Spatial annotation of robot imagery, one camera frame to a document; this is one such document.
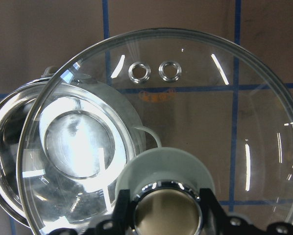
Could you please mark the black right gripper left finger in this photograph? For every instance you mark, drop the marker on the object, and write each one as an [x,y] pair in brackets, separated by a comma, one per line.
[115,223]

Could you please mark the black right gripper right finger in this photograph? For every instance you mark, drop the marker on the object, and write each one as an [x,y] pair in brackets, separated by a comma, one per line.
[217,222]

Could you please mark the glass lid with knob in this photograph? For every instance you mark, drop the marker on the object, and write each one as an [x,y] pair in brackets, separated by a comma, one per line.
[224,120]

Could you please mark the pale green steel pot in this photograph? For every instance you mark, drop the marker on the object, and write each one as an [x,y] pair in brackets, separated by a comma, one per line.
[83,138]

